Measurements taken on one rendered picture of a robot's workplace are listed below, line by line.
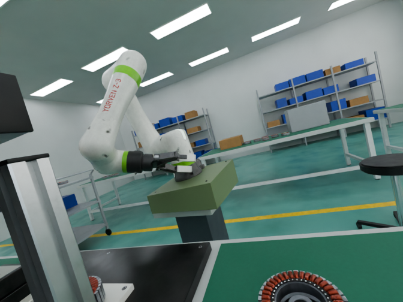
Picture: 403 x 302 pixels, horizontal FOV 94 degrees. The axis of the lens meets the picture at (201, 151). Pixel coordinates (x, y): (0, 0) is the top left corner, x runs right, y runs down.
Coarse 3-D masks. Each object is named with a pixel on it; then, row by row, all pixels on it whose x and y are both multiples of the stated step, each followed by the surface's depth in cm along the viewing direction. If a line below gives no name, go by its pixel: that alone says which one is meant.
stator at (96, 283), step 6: (90, 276) 38; (96, 276) 38; (90, 282) 36; (96, 282) 35; (96, 288) 34; (102, 288) 35; (96, 294) 33; (102, 294) 35; (96, 300) 33; (102, 300) 34
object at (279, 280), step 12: (276, 276) 30; (288, 276) 30; (300, 276) 29; (312, 276) 28; (264, 288) 28; (276, 288) 28; (288, 288) 29; (300, 288) 28; (312, 288) 27; (324, 288) 26; (336, 288) 26; (264, 300) 26; (276, 300) 27; (288, 300) 28; (300, 300) 26; (312, 300) 27; (324, 300) 25; (336, 300) 24
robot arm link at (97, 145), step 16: (112, 80) 74; (128, 80) 76; (112, 96) 71; (128, 96) 75; (112, 112) 68; (96, 128) 63; (112, 128) 67; (80, 144) 61; (96, 144) 61; (112, 144) 66; (96, 160) 64; (112, 160) 70
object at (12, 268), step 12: (12, 264) 28; (0, 276) 25; (12, 276) 25; (24, 276) 26; (0, 288) 24; (12, 288) 25; (24, 288) 26; (0, 300) 24; (12, 300) 25; (24, 300) 26
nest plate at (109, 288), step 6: (108, 288) 39; (114, 288) 38; (120, 288) 38; (126, 288) 37; (132, 288) 38; (108, 294) 37; (114, 294) 36; (120, 294) 36; (126, 294) 36; (108, 300) 35; (114, 300) 35; (120, 300) 35
